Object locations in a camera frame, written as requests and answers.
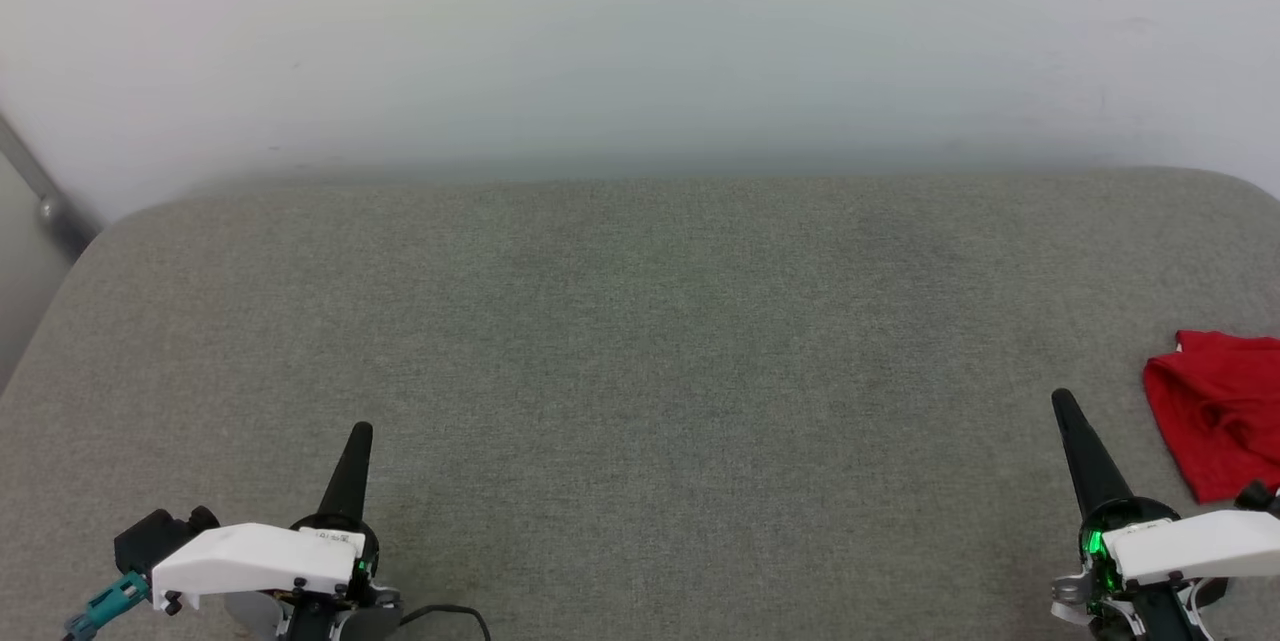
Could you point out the left wrist camera with white bracket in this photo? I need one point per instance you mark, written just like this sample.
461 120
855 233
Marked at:
255 561

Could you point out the grey metal pole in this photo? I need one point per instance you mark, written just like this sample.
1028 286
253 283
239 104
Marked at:
45 201

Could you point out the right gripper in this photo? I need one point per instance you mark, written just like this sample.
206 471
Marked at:
1095 541

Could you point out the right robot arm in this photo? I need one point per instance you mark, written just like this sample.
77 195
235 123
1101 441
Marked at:
1075 591

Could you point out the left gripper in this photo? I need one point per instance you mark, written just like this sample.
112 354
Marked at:
368 551

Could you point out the red and white basketball jersey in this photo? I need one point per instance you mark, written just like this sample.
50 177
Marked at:
1220 411

